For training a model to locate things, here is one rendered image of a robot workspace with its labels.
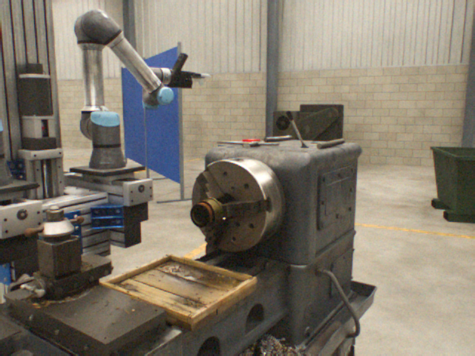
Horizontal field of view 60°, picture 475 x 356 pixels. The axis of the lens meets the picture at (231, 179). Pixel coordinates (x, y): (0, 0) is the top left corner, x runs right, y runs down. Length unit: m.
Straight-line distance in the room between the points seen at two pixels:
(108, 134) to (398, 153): 9.90
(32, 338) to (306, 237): 0.88
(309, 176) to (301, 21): 10.55
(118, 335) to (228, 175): 0.68
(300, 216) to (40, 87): 1.06
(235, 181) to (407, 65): 10.01
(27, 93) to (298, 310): 1.26
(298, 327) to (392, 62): 10.07
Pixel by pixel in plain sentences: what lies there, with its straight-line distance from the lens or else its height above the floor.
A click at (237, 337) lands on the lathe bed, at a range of 1.33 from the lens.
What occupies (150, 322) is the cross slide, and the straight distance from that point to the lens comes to 0.94.
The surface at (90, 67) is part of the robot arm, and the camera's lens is 1.92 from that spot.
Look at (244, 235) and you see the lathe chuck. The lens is 1.38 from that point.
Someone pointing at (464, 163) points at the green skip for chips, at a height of 0.77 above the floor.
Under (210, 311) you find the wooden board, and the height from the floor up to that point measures 0.89.
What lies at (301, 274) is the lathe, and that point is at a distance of 1.51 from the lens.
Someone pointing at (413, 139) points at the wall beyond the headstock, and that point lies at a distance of 11.18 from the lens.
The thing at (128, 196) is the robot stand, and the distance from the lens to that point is 1.67.
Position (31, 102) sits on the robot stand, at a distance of 1.70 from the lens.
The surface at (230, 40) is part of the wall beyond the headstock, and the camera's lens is 12.60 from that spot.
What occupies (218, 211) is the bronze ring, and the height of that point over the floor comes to 1.09.
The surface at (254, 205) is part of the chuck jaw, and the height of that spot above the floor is 1.11.
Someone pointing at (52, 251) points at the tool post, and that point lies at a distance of 1.03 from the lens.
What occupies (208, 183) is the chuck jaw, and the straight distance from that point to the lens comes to 1.37.
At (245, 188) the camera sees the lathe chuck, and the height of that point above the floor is 1.15.
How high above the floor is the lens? 1.41
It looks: 10 degrees down
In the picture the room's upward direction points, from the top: straight up
